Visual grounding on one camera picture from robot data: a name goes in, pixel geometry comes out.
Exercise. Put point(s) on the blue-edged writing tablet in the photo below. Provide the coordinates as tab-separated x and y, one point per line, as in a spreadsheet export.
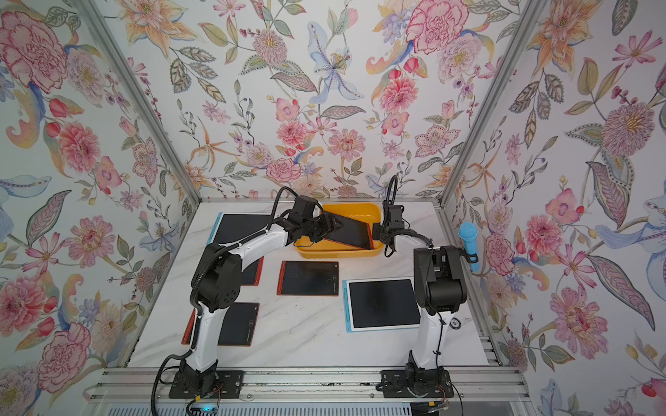
375	305
232	227

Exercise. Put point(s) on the aluminium front rail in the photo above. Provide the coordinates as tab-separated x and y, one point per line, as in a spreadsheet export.
314	384

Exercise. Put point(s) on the yellow storage box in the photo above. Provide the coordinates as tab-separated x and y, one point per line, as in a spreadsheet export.
366	212

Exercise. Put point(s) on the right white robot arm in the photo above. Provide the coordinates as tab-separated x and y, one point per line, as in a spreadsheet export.
438	281

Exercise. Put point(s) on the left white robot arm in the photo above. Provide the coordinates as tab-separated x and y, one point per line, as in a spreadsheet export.
217	280

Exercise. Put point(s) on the red writing tablet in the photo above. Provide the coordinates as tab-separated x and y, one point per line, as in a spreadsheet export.
239	325
308	278
251	275
351	232

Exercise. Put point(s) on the blue microphone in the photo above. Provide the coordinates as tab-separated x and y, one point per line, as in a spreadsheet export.
468	234

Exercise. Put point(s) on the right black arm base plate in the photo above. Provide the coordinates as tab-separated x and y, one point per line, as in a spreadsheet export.
424	384

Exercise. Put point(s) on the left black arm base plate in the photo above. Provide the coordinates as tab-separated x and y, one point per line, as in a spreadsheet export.
222	384

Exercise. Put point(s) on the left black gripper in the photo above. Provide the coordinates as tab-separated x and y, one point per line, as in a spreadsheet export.
325	225

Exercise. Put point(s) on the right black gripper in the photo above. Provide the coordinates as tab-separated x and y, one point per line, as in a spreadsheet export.
377	230

